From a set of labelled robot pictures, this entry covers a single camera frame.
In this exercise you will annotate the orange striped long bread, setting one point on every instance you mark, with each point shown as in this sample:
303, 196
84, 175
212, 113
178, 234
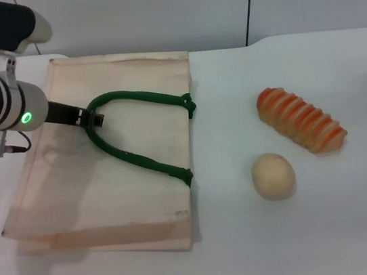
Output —
299, 119

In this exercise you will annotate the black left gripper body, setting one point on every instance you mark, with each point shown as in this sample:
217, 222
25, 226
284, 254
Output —
62, 113

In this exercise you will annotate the thin dark vertical wall strip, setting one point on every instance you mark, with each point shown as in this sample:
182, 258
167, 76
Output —
247, 8

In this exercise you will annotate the round beige egg yolk pastry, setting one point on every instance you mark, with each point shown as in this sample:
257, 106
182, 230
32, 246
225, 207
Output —
272, 176

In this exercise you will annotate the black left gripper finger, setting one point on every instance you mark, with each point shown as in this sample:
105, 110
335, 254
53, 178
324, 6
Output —
85, 117
99, 119

